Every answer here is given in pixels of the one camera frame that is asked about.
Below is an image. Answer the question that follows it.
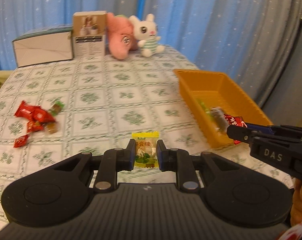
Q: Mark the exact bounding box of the orange plastic tray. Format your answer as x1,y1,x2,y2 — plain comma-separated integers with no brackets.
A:
174,69,272,148

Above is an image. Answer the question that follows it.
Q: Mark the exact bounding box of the large red snack packet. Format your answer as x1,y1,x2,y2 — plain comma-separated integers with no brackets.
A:
14,100,40,121

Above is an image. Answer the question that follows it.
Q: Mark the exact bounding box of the small red candy packet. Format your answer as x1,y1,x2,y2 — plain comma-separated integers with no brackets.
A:
223,114,248,145

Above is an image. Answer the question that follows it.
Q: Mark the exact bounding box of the long white cardboard box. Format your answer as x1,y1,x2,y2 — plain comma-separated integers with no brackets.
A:
12,24,73,67

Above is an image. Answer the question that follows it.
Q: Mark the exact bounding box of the green brown candy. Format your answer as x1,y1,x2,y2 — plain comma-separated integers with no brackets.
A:
48,100,65,116

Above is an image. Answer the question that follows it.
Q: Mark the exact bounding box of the pink plush toy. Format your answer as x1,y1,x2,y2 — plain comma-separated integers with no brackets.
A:
106,12,138,60

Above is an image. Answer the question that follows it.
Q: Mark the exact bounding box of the person's right hand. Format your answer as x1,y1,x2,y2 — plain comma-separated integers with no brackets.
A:
290,178,302,226

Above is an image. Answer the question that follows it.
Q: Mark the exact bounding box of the brown caramel candy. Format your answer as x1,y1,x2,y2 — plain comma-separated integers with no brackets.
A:
45,122,59,134

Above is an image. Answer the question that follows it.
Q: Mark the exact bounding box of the yellow candy packet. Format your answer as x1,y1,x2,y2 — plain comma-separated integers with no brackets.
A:
132,131,160,168

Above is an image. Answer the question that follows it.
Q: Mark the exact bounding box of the white green snack bag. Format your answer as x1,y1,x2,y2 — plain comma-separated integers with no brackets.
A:
197,98,212,118

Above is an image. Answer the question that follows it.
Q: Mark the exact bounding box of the tall beige product box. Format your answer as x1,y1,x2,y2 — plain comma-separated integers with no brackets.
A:
72,11,106,58

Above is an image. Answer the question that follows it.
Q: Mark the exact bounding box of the green floral tablecloth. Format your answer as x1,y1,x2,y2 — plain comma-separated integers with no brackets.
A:
0,45,294,230

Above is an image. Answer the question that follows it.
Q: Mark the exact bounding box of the clear dark snack packet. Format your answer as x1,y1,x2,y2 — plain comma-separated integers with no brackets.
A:
210,107,229,133

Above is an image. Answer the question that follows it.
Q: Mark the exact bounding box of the white bunny plush toy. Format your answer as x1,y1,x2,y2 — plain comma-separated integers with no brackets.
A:
129,14,165,57

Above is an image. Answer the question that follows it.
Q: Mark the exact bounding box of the light green sofa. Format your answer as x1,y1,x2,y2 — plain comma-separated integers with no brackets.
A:
0,70,14,88

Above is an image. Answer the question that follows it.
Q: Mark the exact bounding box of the small red candy wrapper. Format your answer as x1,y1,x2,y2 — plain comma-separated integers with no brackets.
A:
14,134,29,148

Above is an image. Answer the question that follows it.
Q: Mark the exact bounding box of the blue star curtain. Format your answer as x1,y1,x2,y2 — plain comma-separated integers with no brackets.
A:
0,0,302,125

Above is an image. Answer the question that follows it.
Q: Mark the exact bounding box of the red square snack packet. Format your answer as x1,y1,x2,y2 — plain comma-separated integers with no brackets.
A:
33,107,55,124

